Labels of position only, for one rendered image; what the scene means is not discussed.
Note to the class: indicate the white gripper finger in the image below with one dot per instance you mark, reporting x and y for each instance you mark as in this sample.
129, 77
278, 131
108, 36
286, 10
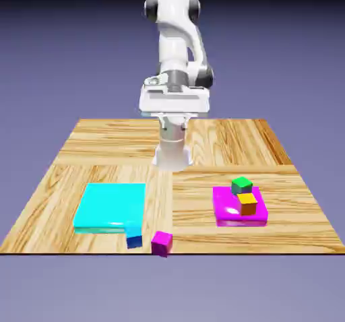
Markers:
163, 122
185, 122

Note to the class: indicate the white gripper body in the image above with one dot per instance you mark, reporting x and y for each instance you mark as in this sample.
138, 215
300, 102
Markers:
175, 102

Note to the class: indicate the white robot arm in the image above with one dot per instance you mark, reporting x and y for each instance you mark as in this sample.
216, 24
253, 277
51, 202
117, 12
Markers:
172, 31

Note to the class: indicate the small green cube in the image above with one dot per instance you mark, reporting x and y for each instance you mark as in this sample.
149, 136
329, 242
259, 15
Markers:
241, 185

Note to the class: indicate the small orange cube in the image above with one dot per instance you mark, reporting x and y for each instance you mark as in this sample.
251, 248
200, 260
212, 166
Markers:
248, 204

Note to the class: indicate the small magenta cube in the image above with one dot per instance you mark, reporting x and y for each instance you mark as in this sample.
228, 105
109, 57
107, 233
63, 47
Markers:
161, 243

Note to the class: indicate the small blue cube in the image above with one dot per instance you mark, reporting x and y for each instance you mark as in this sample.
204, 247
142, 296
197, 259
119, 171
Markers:
134, 239

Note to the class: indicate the large magenta box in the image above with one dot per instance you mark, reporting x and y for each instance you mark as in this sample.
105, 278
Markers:
226, 206

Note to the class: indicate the large cyan box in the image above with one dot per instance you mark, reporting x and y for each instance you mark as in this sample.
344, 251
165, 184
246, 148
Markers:
110, 206

